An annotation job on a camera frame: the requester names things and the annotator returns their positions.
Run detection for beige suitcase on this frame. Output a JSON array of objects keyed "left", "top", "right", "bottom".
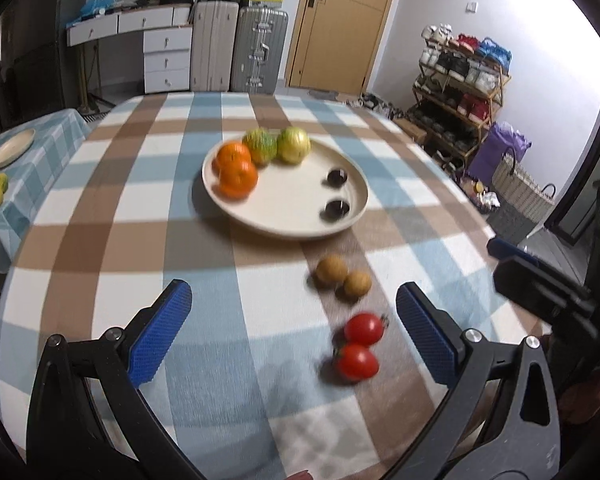
[{"left": 190, "top": 1, "right": 240, "bottom": 92}]

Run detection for pile of loose shoes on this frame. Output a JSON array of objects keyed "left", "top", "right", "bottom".
[{"left": 347, "top": 91, "right": 406, "bottom": 121}]

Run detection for cream round plate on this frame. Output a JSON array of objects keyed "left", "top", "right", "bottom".
[{"left": 201, "top": 136, "right": 370, "bottom": 239}]

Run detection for blue plastic bag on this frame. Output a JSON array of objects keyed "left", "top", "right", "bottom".
[{"left": 80, "top": 0, "right": 118, "bottom": 18}]

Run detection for small beige plate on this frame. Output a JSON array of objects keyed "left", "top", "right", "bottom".
[{"left": 0, "top": 128, "right": 36, "bottom": 169}]

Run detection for wooden door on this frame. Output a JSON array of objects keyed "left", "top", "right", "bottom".
[{"left": 284, "top": 0, "right": 403, "bottom": 95}]

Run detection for person's right hand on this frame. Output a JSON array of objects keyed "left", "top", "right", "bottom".
[{"left": 555, "top": 372, "right": 600, "bottom": 427}]

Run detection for yellow-green guava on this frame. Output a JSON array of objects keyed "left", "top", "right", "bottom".
[{"left": 277, "top": 126, "right": 312, "bottom": 165}]

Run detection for silver suitcase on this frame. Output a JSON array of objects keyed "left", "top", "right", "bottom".
[{"left": 230, "top": 6, "right": 289, "bottom": 95}]

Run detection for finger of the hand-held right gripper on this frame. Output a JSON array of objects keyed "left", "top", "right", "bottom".
[
  {"left": 493, "top": 255, "right": 600, "bottom": 332},
  {"left": 486, "top": 237, "right": 548, "bottom": 272}
]

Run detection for small blue checked tablecloth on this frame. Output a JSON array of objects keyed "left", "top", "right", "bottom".
[{"left": 0, "top": 108, "right": 92, "bottom": 273}]

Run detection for brown cardboard box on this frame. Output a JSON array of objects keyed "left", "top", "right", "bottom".
[{"left": 395, "top": 117, "right": 428, "bottom": 145}]

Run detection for mottled green fruit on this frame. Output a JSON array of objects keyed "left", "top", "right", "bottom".
[{"left": 243, "top": 129, "right": 279, "bottom": 167}]

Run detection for woven basket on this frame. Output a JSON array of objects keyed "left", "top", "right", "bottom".
[{"left": 487, "top": 152, "right": 557, "bottom": 246}]

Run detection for grey refrigerator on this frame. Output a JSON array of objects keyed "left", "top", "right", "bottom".
[{"left": 10, "top": 0, "right": 68, "bottom": 118}]

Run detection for brown longan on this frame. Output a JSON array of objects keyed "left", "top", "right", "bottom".
[
  {"left": 314, "top": 255, "right": 349, "bottom": 288},
  {"left": 343, "top": 271, "right": 372, "bottom": 302}
]

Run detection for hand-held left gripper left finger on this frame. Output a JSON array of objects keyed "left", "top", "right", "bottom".
[{"left": 26, "top": 279, "right": 206, "bottom": 480}]

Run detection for orange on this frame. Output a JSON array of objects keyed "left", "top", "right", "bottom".
[
  {"left": 216, "top": 141, "right": 253, "bottom": 168},
  {"left": 218, "top": 160, "right": 259, "bottom": 199}
]

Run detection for red tomato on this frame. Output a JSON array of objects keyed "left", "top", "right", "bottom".
[
  {"left": 334, "top": 344, "right": 380, "bottom": 382},
  {"left": 343, "top": 312, "right": 389, "bottom": 347}
]

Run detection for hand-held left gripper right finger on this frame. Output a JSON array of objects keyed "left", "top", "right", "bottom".
[{"left": 385, "top": 281, "right": 561, "bottom": 480}]

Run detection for purple bag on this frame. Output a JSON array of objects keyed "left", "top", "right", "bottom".
[{"left": 467, "top": 121, "right": 532, "bottom": 186}]

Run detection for white desk with drawers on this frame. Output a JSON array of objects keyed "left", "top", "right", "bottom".
[{"left": 66, "top": 2, "right": 195, "bottom": 95}]

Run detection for wooden shoe rack with shoes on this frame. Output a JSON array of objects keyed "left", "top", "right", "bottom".
[{"left": 411, "top": 24, "right": 512, "bottom": 171}]

